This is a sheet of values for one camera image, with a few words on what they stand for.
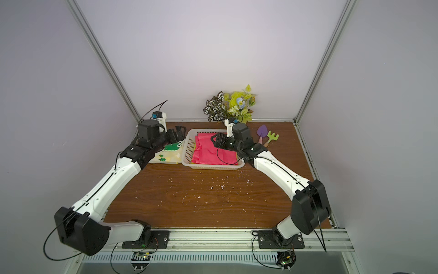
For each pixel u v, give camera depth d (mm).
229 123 725
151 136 584
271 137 1101
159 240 737
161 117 681
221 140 693
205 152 946
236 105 951
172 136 682
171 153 977
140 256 721
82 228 380
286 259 696
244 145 601
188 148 948
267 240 721
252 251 696
